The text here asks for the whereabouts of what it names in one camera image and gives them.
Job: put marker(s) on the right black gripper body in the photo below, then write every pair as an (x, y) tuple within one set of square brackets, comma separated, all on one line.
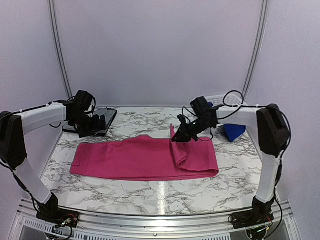
[(197, 127)]

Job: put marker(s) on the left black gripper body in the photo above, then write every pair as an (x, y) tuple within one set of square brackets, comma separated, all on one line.
[(84, 124)]

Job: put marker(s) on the pink trousers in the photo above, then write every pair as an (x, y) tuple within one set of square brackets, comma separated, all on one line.
[(144, 158)]

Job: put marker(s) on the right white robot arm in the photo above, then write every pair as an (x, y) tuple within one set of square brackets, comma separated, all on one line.
[(274, 137)]

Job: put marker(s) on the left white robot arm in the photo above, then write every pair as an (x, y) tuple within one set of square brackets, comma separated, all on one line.
[(78, 112)]

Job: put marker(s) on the white plastic laundry basket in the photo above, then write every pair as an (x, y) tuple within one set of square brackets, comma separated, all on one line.
[(229, 99)]

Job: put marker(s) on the folded grey polo shirt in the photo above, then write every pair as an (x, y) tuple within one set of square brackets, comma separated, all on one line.
[(106, 114)]

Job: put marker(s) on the blue garment in basket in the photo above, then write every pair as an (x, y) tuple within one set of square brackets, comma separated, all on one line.
[(230, 131)]

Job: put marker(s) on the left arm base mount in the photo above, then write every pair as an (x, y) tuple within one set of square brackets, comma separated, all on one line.
[(61, 217)]

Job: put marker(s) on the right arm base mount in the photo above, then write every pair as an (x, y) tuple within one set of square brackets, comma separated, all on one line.
[(249, 218)]

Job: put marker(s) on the aluminium front frame rail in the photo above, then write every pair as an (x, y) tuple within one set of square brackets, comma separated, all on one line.
[(108, 226)]

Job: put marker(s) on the right aluminium corner post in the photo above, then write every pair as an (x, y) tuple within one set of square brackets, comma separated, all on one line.
[(256, 48)]

